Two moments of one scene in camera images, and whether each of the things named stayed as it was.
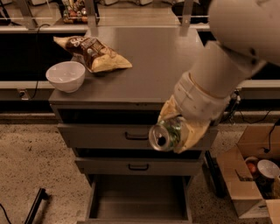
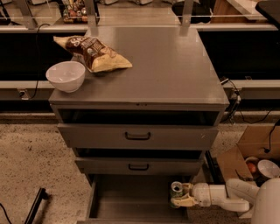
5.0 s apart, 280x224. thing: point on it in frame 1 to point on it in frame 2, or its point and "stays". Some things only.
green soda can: (165, 135) to (176, 192)
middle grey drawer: (136, 166) stays
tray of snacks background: (74, 11) stays
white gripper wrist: (194, 101) to (200, 192)
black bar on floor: (41, 195) stays
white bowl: (66, 76) stays
